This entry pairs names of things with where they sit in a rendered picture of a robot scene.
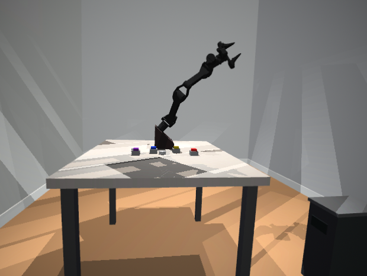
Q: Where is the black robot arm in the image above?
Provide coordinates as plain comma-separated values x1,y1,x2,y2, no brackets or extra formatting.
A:
157,47,228,133

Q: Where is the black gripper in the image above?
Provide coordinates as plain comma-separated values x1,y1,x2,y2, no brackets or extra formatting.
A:
215,41,241,69

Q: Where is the red button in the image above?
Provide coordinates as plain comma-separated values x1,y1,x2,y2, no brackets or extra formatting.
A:
189,149,198,156

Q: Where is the purple button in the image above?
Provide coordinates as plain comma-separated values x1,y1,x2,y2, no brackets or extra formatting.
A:
131,147,140,155

